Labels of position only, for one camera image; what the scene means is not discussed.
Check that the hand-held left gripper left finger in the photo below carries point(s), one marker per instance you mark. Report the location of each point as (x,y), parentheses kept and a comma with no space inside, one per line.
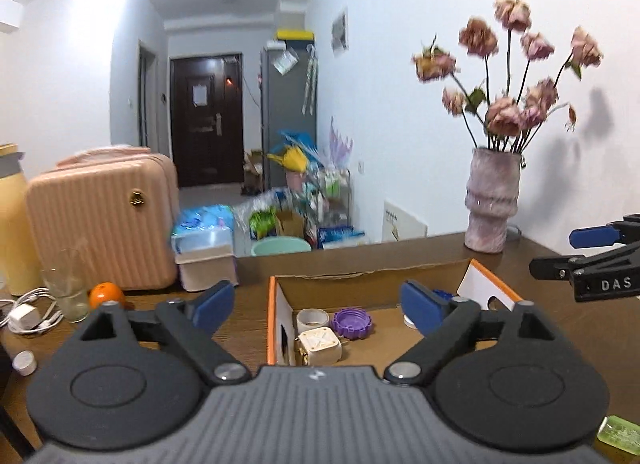
(215,305)

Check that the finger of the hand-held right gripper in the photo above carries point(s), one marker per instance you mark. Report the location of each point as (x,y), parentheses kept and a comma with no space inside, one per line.
(565,264)
(590,236)

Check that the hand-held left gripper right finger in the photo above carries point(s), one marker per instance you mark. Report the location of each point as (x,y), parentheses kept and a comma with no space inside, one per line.
(422,309)

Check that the small blue object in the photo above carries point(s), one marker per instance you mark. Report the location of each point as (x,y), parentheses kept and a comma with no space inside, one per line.
(442,295)

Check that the orange cardboard box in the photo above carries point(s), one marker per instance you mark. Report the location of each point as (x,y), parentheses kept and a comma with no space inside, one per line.
(380,289)

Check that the purple round lid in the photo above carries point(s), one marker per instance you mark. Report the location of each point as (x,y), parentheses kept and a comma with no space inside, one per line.
(353,323)

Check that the white round cap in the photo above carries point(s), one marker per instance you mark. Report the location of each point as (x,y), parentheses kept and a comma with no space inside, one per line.
(312,319)

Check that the beige square box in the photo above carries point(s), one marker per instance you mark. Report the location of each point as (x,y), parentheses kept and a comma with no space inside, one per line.
(320,344)

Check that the green spray bottle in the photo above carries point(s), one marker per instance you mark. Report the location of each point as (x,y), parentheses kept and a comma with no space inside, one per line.
(620,436)

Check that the blue tissue pack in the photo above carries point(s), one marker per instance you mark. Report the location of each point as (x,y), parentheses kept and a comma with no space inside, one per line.
(202,231)

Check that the green plastic basin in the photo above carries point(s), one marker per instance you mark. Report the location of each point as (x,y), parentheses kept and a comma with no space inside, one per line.
(280,246)

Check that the pink ceramic vase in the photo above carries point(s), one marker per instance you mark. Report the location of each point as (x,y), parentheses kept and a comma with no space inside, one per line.
(492,204)

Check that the clear plastic bags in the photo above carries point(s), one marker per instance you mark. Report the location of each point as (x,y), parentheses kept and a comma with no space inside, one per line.
(265,219)

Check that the orange fruit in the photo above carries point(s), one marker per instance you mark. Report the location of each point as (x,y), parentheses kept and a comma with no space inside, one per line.
(106,295)

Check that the pink suitcase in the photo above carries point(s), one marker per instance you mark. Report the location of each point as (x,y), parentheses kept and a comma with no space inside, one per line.
(105,224)

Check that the brown cardboard carton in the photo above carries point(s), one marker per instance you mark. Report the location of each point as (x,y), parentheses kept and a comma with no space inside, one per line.
(254,171)

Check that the clear drinking glass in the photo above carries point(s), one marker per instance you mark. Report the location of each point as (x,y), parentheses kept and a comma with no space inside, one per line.
(67,294)

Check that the pink flower pot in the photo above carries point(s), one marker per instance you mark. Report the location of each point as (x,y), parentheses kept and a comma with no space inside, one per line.
(296,179)

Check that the yellow watering can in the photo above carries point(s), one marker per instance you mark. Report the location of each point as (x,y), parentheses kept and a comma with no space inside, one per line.
(292,158)

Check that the dark brown door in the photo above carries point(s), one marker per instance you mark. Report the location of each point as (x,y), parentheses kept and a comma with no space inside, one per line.
(205,133)

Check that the dried pink roses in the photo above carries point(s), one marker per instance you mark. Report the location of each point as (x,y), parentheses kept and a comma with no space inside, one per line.
(510,78)

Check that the small white cap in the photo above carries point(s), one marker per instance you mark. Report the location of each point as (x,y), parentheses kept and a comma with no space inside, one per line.
(24,363)

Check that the grey cabinet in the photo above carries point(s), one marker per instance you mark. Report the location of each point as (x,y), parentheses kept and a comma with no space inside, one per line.
(287,113)

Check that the yellow thermos jug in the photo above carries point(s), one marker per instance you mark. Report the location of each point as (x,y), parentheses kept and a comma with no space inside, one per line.
(15,224)

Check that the yellow and black box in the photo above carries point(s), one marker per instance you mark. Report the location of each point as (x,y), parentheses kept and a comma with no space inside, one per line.
(295,34)

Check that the wall poster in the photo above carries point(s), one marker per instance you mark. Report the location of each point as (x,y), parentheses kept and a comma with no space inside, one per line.
(340,31)

